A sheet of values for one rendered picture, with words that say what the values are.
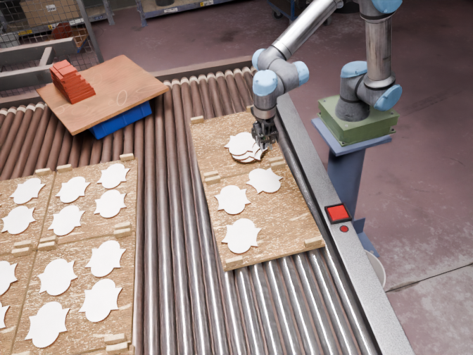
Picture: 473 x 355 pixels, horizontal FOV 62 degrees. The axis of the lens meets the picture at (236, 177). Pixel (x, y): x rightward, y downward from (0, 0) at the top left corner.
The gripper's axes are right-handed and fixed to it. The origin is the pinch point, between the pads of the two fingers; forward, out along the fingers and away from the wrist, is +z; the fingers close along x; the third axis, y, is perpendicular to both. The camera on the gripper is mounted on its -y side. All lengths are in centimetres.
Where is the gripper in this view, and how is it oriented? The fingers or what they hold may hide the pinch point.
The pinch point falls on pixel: (263, 145)
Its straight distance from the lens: 152.3
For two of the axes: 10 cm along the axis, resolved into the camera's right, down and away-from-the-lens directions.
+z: 0.6, 5.7, 8.2
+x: 9.7, -2.2, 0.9
